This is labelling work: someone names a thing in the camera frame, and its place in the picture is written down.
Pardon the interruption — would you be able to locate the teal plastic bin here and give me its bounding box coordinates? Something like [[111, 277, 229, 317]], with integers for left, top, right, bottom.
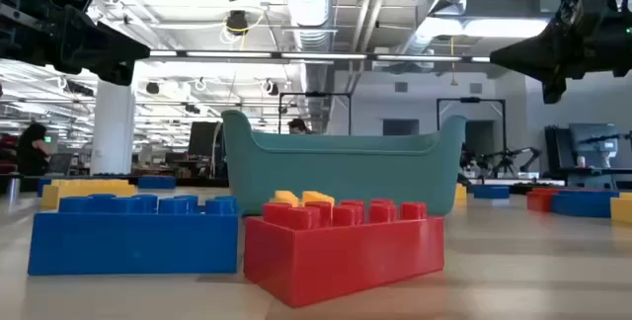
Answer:
[[220, 109, 468, 217]]

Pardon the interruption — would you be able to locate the dark office desk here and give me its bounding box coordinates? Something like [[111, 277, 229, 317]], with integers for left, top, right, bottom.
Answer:
[[557, 165, 632, 189]]

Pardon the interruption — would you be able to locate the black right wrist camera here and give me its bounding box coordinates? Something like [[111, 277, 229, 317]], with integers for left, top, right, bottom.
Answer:
[[556, 0, 607, 30]]

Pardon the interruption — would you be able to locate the yellow ceiling cable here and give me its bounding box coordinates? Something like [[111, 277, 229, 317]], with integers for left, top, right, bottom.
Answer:
[[219, 6, 268, 47]]

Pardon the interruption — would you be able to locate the red plastic building block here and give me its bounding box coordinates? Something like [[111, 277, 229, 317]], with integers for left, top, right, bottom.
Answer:
[[243, 199, 445, 309], [525, 187, 557, 213]]

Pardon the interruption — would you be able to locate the dark wall window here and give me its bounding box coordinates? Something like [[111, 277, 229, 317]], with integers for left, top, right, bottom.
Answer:
[[382, 119, 421, 137]]

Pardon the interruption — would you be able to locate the wide silver ceiling duct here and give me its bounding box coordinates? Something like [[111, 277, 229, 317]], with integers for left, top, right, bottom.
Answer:
[[280, 0, 347, 131]]

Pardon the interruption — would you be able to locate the person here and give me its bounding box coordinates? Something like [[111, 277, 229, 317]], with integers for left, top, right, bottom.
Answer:
[[287, 118, 315, 136], [16, 121, 53, 177]]

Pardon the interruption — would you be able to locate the grey computer monitor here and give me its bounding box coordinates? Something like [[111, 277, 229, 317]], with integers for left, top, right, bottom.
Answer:
[[567, 121, 621, 156]]

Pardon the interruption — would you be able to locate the black monitor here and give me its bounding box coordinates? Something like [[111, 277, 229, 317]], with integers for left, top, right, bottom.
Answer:
[[187, 120, 223, 158]]

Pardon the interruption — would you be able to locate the grey laptop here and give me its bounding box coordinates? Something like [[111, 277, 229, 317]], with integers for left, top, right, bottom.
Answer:
[[46, 152, 75, 176]]

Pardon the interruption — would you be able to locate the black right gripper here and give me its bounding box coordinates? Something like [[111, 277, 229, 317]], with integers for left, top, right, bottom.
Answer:
[[490, 13, 632, 106]]

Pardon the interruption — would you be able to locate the black ceiling-mounted camera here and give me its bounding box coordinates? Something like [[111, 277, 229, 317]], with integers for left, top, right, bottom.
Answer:
[[225, 9, 250, 37]]

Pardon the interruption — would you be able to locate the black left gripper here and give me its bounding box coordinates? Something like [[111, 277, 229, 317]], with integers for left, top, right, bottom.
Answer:
[[0, 0, 152, 88]]

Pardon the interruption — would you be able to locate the long LED light bar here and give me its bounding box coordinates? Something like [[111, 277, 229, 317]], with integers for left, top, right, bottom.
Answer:
[[147, 48, 493, 64]]

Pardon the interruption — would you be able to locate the white pillar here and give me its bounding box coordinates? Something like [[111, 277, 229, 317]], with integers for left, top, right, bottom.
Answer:
[[91, 80, 137, 177]]

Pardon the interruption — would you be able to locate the black upright panel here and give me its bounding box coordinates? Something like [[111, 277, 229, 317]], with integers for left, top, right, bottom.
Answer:
[[544, 125, 569, 173]]

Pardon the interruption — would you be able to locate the yellow hanging cord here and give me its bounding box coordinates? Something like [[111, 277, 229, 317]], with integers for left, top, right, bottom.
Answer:
[[447, 36, 458, 88]]

